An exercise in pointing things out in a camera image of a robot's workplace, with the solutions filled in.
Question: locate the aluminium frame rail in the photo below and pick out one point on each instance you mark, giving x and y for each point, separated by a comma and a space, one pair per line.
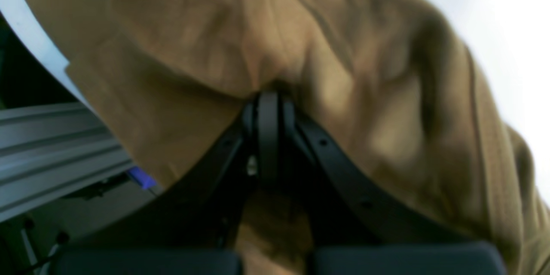
50, 151

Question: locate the brown t-shirt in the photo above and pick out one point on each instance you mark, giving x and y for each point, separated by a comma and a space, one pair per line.
390, 80

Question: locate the right gripper black image-left right finger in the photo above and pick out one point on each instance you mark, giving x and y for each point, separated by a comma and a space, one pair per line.
359, 229

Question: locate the right gripper black image-left left finger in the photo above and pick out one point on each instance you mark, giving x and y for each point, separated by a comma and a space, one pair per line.
189, 229

